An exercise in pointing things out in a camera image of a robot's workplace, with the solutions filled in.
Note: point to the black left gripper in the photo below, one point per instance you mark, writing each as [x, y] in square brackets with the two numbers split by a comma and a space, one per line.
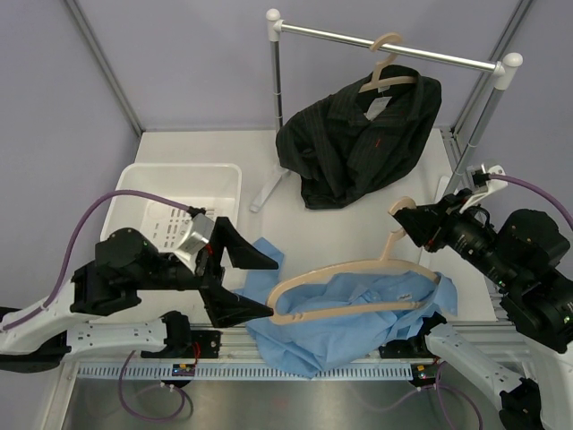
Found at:
[226, 307]

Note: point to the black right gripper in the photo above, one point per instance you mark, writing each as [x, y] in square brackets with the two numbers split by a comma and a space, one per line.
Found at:
[423, 222]

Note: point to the beige plastic hanger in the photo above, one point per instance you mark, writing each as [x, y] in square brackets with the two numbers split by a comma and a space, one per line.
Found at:
[351, 275]

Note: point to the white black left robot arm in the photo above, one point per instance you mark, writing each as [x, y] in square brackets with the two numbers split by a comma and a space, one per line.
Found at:
[41, 337]

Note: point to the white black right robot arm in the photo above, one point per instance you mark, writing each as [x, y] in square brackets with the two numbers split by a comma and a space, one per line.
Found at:
[521, 260]

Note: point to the dark striped shirt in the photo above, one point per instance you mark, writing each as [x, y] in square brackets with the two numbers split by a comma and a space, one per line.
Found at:
[351, 144]

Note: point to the beige hanger with dark shirt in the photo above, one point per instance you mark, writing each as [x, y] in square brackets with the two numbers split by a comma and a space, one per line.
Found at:
[377, 80]

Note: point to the silver clothes rack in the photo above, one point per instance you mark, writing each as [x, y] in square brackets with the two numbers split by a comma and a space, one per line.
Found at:
[458, 75]

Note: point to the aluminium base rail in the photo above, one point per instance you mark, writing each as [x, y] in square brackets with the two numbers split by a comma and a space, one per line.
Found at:
[498, 340]

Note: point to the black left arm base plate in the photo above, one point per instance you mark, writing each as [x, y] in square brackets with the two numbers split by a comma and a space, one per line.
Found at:
[205, 343]

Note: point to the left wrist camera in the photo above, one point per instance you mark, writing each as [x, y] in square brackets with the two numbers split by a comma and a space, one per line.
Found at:
[193, 234]

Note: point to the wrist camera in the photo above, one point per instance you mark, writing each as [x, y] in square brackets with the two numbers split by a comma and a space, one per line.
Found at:
[193, 234]
[486, 180]

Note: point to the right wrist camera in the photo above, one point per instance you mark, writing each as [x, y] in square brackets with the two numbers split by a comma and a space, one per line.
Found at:
[486, 180]

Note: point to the white slotted cable duct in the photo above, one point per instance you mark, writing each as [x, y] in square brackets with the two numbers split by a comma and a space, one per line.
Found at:
[241, 372]

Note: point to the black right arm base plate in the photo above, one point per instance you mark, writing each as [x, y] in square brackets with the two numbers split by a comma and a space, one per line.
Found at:
[412, 348]

